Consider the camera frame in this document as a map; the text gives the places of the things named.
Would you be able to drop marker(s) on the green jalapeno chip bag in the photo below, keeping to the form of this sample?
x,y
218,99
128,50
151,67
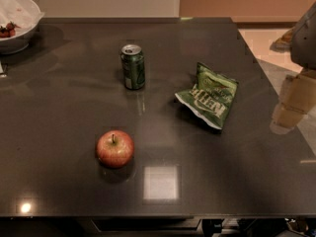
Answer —
x,y
211,97

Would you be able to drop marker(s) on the green soda can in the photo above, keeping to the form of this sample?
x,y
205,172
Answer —
x,y
132,62

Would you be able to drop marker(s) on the red strawberries in bowl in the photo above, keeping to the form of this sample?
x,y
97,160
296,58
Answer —
x,y
8,31

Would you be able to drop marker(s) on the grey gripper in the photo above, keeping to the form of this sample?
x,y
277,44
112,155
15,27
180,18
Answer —
x,y
305,41

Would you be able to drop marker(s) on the red apple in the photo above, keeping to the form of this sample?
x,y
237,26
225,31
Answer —
x,y
115,149

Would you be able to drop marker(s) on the white napkin in bowl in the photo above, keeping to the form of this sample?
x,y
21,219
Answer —
x,y
24,13

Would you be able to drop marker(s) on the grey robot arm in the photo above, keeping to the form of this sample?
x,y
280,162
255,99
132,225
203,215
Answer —
x,y
303,42

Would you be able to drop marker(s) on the white bowl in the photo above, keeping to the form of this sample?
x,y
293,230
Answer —
x,y
18,42

